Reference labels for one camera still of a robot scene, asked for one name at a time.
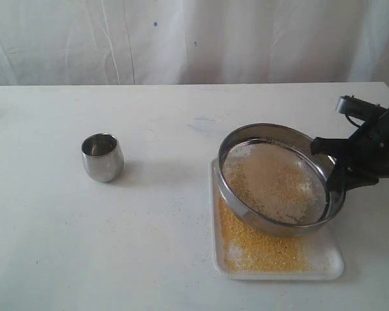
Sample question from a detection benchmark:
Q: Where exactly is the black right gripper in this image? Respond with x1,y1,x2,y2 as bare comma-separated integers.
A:
310,125,389,192

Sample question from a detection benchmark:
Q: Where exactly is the yellow grain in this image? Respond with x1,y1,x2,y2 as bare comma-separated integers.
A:
218,162,325,272

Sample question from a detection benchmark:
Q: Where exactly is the round steel sieve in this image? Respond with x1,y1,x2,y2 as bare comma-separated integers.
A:
216,123,346,238

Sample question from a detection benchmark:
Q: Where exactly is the stainless steel cup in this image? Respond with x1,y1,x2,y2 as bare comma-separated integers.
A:
81,133,124,183

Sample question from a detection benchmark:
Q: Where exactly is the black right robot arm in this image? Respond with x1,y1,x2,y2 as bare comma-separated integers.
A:
311,95,389,192

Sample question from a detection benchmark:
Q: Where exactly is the white plastic tray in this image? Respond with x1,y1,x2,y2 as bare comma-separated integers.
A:
209,161,344,281

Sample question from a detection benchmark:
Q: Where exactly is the white backdrop curtain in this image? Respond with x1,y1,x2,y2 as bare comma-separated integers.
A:
0,1,389,86

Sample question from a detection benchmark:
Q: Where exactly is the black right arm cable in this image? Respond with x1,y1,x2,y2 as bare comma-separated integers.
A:
343,109,366,128

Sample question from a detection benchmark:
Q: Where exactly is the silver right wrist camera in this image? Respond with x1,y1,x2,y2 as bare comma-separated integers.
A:
336,95,387,121

